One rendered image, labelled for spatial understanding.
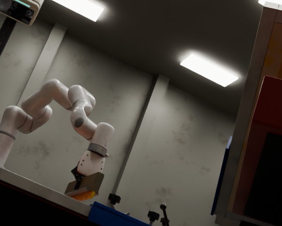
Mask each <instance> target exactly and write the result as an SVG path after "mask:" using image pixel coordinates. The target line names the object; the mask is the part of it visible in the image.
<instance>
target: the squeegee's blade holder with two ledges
mask: <svg viewBox="0 0 282 226"><path fill-rule="evenodd" d="M88 190H89V188H88V187H84V188H81V189H78V190H75V191H71V192H68V193H66V194H64V195H66V196H68V197H74V196H78V195H81V194H85V193H88V192H90V191H88ZM98 195H99V192H98V193H97V194H94V196H98Z"/></svg>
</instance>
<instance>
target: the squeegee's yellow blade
mask: <svg viewBox="0 0 282 226"><path fill-rule="evenodd" d="M94 194H95V192H94V191H91V192H88V193H85V194H81V195H78V196H74V197H72V198H73V199H78V198H81V197H85V196H89V195H93V196H94Z"/></svg>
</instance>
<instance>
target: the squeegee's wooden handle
mask: <svg viewBox="0 0 282 226"><path fill-rule="evenodd" d="M104 176H105V175H104V174H103V173H101V172H96V173H94V174H91V175H89V176H86V177H83V178H81V180H80V182H81V184H80V186H79V188H78V189H81V188H84V187H88V188H89V190H88V191H90V192H91V191H94V192H95V194H97V193H98V191H99V189H100V186H101V183H102V181H103V178H104ZM75 183H76V181H72V182H70V183H68V186H67V188H66V191H65V194H66V193H68V192H71V191H74V186H75Z"/></svg>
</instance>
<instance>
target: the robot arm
mask: <svg viewBox="0 0 282 226"><path fill-rule="evenodd" d="M53 99H54V100H55V101H56V102H57V103H59V104H60V105H61V106H62V107H64V108H65V109H67V110H69V111H72V112H71V115H70V120H71V123H72V126H73V128H74V130H75V131H76V132H77V133H78V134H80V135H81V136H83V137H84V138H85V139H86V140H88V141H89V142H90V145H89V147H88V149H87V150H86V151H84V152H83V154H82V156H81V158H80V160H79V162H78V164H77V166H76V167H75V168H74V169H73V170H71V173H72V174H73V175H74V177H75V179H76V183H75V186H74V191H75V190H78V188H79V186H80V184H81V182H80V180H81V178H82V177H86V176H89V175H91V174H94V173H96V172H101V173H102V170H103V167H104V163H105V158H104V157H108V154H107V149H108V146H109V144H110V141H111V139H112V136H113V134H114V131H115V130H114V128H113V126H111V125H110V124H107V123H103V122H101V123H99V124H98V125H96V124H95V123H94V122H92V121H91V120H90V119H88V118H87V116H89V115H90V114H91V112H92V109H93V108H94V106H95V103H96V101H95V98H94V96H93V95H92V94H90V93H89V92H88V91H87V90H86V89H84V88H83V87H82V86H79V85H73V86H71V87H70V88H67V87H66V86H65V85H64V84H62V83H61V82H60V81H58V80H57V79H51V80H49V81H47V82H46V83H45V84H44V85H43V86H42V87H41V88H40V89H39V90H37V91H36V92H34V93H33V94H32V95H30V96H29V97H27V98H26V99H25V100H24V101H23V102H22V104H21V108H22V109H21V108H19V107H17V106H14V105H11V106H9V107H7V108H6V109H5V111H4V113H3V117H2V120H1V124H0V167H2V168H4V167H3V166H4V164H5V162H6V159H7V157H8V155H9V153H10V150H11V148H12V146H13V144H14V142H15V139H16V137H17V130H18V131H20V132H22V133H24V134H29V133H31V132H33V131H34V130H36V129H37V128H39V127H40V126H42V125H43V124H45V123H46V122H47V121H48V120H49V119H50V118H51V116H52V109H51V107H50V106H49V105H48V104H50V103H51V102H52V100H53ZM4 169H5V168H4Z"/></svg>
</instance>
